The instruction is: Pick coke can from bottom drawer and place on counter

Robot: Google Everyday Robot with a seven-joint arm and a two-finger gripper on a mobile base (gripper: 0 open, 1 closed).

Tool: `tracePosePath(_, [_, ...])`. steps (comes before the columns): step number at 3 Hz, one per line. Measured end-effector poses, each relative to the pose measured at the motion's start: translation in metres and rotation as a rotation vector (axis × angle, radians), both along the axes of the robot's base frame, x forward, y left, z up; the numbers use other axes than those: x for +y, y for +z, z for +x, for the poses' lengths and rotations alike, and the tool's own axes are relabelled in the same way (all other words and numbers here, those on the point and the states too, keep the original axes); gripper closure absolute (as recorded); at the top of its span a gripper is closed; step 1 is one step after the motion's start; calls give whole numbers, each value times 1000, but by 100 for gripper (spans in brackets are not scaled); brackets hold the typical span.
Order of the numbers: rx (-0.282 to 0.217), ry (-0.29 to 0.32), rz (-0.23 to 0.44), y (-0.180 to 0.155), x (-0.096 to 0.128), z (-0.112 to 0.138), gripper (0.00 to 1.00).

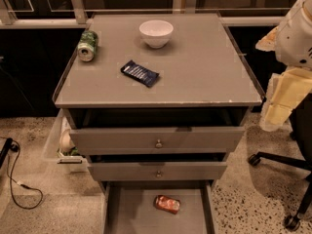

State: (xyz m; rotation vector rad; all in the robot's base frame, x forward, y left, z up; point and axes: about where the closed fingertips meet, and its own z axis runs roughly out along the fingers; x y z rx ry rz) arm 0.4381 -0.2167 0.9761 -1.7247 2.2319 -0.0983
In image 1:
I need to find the metal window railing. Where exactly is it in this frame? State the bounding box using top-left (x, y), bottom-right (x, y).
top-left (0, 0), bottom-right (296, 28)

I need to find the green soda can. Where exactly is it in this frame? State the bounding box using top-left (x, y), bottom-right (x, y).
top-left (77, 30), bottom-right (98, 61)

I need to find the grey bottom drawer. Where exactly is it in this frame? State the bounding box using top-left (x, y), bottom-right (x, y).
top-left (103, 181), bottom-right (218, 234)

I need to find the white ceramic bowl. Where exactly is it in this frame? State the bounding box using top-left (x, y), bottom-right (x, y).
top-left (139, 19), bottom-right (174, 49)

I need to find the grey drawer cabinet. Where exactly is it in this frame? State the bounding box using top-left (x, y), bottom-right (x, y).
top-left (52, 13), bottom-right (266, 234)

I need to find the grey top drawer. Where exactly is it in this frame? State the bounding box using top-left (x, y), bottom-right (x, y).
top-left (66, 107), bottom-right (247, 155)

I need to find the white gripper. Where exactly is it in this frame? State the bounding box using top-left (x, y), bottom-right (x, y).
top-left (255, 0), bottom-right (312, 132)

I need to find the grey middle drawer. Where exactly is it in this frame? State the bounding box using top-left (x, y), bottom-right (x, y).
top-left (88, 159), bottom-right (227, 181)

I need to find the red coke can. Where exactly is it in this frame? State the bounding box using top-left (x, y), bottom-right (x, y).
top-left (154, 195), bottom-right (180, 215)

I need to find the black office chair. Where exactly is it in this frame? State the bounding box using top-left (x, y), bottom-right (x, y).
top-left (248, 93), bottom-right (312, 231)

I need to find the grey drawer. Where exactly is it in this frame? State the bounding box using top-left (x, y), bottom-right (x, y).
top-left (103, 181), bottom-right (218, 234)
top-left (66, 107), bottom-right (247, 155)
top-left (88, 159), bottom-right (227, 181)

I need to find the blue snack bar wrapper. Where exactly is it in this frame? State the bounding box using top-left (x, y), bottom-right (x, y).
top-left (120, 60), bottom-right (159, 88)

